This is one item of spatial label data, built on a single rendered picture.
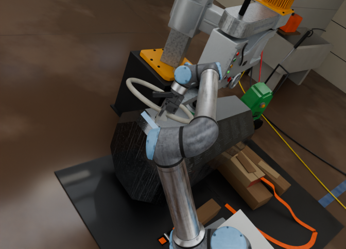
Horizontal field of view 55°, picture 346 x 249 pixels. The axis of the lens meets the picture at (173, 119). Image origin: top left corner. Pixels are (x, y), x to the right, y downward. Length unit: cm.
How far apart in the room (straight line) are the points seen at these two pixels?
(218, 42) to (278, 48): 302
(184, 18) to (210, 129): 198
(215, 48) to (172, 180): 137
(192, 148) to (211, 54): 139
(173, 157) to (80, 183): 185
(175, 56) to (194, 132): 217
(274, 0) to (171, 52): 104
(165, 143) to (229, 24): 134
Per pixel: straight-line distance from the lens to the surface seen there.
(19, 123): 344
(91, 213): 283
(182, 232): 152
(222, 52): 244
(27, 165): 308
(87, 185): 298
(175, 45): 326
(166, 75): 318
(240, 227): 185
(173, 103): 184
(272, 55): 545
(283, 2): 296
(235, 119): 302
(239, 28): 235
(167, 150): 119
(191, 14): 306
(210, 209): 306
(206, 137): 119
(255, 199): 341
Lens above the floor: 232
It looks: 35 degrees down
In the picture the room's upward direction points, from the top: 24 degrees clockwise
